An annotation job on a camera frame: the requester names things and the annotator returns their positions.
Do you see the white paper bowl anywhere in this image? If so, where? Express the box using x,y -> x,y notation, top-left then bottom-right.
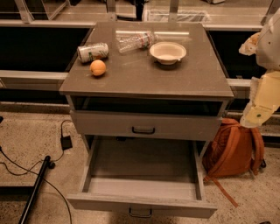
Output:
150,42 -> 186,65

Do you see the black cable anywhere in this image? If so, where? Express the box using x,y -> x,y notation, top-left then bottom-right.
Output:
0,119 -> 74,224

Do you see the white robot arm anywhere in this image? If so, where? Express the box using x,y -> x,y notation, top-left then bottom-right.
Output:
239,9 -> 280,128

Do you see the clear plastic water bottle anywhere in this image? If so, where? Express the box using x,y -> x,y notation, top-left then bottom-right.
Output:
116,31 -> 157,53

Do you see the open lower grey drawer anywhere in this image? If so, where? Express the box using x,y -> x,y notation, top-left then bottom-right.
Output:
67,136 -> 217,219

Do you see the orange backpack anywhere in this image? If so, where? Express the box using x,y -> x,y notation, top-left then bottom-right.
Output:
202,118 -> 264,207

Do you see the closed upper grey drawer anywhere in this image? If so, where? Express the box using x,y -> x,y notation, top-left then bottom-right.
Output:
70,110 -> 221,141

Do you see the black pole stand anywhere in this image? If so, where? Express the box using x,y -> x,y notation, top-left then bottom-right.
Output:
18,156 -> 51,224

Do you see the black power adapter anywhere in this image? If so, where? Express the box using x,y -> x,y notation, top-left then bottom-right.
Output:
60,136 -> 73,151

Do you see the orange fruit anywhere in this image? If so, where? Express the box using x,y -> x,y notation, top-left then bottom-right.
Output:
90,59 -> 106,76

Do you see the grey drawer cabinet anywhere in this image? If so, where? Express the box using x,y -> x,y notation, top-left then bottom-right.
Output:
59,20 -> 235,165

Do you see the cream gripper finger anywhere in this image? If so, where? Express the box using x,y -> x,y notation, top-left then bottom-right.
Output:
240,105 -> 273,128
239,32 -> 260,56

